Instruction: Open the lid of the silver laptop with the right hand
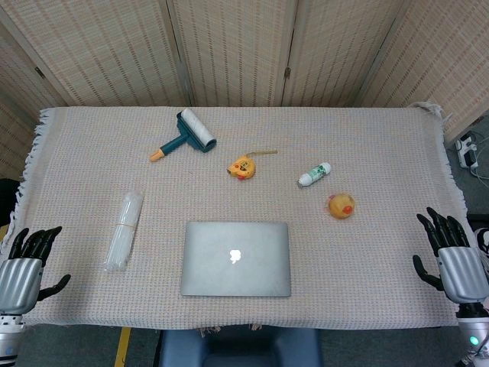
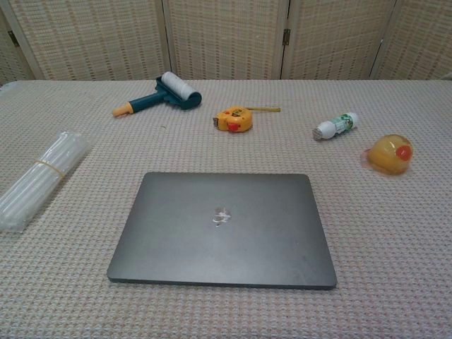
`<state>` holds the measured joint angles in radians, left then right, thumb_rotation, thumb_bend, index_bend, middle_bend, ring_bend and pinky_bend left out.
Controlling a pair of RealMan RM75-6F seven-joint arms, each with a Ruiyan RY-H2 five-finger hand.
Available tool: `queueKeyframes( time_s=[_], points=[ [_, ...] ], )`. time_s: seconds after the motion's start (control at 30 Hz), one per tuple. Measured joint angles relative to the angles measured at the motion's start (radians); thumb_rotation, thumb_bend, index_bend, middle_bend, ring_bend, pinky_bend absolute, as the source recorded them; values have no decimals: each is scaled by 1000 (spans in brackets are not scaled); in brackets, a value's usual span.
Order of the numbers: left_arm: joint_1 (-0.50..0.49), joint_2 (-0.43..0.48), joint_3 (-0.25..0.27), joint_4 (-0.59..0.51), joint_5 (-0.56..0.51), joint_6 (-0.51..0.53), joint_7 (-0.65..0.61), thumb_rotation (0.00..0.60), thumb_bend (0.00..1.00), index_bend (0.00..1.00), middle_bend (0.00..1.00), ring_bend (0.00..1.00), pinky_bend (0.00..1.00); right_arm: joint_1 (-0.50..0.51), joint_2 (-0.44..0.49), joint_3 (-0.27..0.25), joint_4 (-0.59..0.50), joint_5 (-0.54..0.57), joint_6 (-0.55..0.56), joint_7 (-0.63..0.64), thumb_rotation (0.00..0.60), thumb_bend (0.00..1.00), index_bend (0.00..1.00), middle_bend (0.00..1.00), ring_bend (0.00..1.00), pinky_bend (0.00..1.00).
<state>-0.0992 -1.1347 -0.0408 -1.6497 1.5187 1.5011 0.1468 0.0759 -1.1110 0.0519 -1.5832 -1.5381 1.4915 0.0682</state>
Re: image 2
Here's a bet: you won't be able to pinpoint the yellow rubber band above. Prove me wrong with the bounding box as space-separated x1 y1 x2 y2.
33 159 66 177

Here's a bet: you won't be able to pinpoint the bundle of clear plastic sticks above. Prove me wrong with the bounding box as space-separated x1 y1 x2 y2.
0 131 93 234

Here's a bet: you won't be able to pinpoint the yellow rubber duck toy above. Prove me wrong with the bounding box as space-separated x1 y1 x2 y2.
360 133 415 177

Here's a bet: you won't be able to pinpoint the teal lint roller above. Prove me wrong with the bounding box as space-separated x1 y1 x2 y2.
112 71 203 117

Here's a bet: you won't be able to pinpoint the yellow tape measure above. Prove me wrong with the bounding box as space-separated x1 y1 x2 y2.
213 105 282 133

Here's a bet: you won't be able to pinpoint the silver laptop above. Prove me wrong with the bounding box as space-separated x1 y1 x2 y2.
107 172 338 291

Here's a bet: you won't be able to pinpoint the beige woven tablecloth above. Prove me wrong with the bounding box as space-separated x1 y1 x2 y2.
0 79 452 339

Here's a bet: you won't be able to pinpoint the woven folding screen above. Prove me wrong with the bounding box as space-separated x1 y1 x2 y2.
0 0 452 85

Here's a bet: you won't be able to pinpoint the small white bottle green label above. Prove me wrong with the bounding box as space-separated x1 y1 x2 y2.
311 112 361 143

